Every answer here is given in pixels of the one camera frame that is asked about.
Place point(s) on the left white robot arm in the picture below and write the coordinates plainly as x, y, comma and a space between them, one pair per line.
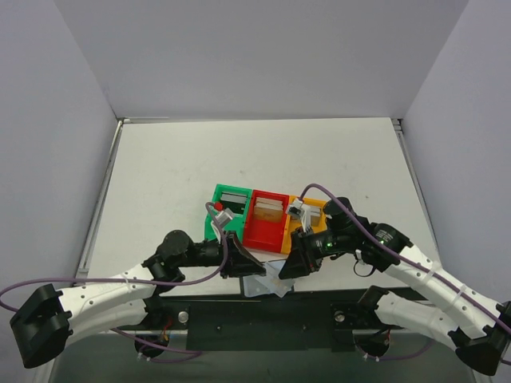
51, 319

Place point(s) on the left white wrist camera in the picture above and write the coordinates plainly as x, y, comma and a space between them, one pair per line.
223, 216

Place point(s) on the tan cards in red bin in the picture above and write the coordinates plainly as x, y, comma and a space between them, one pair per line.
270, 210

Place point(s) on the green plastic bin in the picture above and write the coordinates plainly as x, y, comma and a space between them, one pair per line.
237, 224

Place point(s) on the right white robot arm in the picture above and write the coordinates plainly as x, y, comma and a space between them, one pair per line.
475, 327

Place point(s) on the black card holder wallet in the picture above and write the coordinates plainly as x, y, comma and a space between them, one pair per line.
254, 286

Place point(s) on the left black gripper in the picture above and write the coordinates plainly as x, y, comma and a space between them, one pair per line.
228, 258

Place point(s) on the yellow plastic bin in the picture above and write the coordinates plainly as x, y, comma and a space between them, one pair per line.
292, 224

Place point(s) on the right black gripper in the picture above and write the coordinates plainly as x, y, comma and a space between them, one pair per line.
303, 248

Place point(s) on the dark cards in green bin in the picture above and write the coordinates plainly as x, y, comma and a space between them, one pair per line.
236, 202

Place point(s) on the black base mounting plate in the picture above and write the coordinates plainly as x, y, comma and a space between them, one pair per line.
299, 321

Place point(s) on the red plastic bin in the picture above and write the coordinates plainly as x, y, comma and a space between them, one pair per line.
262, 235

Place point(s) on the pale translucent credit card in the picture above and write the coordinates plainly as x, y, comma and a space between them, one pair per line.
274, 283

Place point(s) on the aluminium frame rail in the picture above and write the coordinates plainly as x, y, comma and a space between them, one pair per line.
390, 310

